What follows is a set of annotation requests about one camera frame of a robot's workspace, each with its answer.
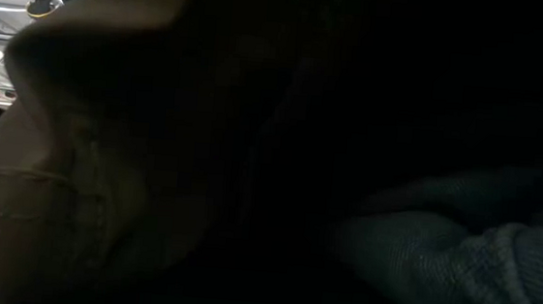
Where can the khaki garment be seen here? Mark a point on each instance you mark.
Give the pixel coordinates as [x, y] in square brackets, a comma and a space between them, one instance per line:
[83, 132]

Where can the black garment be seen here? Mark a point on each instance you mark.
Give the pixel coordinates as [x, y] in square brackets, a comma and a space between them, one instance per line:
[403, 84]

